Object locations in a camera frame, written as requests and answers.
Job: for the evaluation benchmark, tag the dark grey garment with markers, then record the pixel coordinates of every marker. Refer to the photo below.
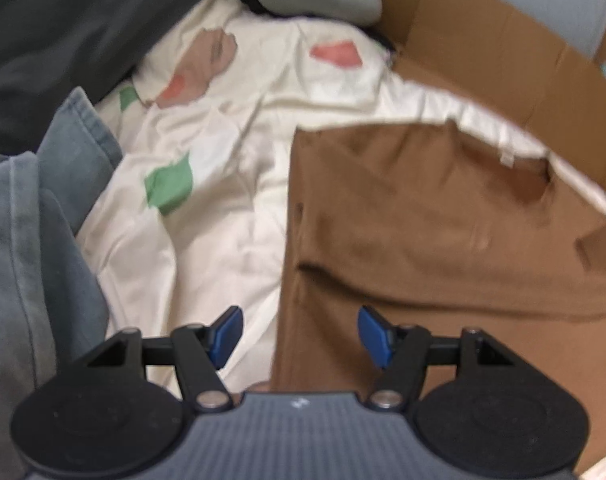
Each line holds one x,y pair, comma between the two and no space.
73,35

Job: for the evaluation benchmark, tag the flattened cardboard box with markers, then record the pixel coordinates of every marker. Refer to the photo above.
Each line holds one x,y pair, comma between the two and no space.
483,45

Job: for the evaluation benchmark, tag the brown printed t-shirt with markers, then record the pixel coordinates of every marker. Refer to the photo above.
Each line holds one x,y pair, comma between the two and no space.
433,240

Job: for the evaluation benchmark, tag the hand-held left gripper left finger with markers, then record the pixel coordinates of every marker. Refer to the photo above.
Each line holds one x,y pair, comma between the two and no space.
228,335

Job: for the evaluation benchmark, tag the blue-grey sweatshirt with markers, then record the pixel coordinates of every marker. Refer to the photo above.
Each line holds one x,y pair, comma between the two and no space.
28,260

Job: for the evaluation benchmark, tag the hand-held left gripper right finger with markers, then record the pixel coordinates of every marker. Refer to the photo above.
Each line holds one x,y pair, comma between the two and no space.
375,337

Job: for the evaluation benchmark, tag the bear print bed sheet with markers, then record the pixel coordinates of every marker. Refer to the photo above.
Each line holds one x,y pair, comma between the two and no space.
223,220

